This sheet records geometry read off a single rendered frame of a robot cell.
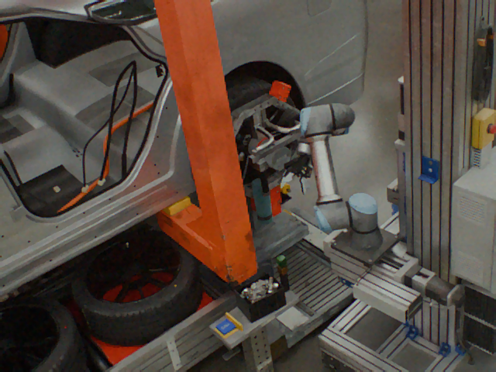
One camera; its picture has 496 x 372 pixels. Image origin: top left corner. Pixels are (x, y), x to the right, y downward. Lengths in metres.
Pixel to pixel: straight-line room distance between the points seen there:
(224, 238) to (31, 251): 0.89
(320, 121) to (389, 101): 2.85
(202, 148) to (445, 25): 1.12
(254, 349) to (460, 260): 1.11
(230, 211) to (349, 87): 1.37
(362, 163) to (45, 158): 2.21
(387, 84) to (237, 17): 2.73
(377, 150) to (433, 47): 2.69
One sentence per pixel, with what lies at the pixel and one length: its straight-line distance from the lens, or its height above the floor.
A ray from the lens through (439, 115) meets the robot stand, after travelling 2.85.
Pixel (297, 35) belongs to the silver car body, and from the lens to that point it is 3.96.
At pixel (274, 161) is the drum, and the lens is 3.79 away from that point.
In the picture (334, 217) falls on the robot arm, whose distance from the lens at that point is 3.11.
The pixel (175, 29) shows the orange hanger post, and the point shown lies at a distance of 2.88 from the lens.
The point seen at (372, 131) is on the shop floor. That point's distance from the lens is 5.58.
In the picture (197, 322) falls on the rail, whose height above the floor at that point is 0.37.
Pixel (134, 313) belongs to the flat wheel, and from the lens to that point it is 3.63.
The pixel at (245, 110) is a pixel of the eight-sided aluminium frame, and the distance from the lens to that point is 3.75.
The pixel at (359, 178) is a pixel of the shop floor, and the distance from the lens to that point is 5.08.
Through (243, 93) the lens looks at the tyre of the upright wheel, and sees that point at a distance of 3.81.
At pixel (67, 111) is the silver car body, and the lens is 4.41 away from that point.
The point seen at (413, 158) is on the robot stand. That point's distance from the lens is 3.03.
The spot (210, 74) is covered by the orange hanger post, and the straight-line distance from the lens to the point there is 2.99.
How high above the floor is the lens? 2.94
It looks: 35 degrees down
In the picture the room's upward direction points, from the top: 10 degrees counter-clockwise
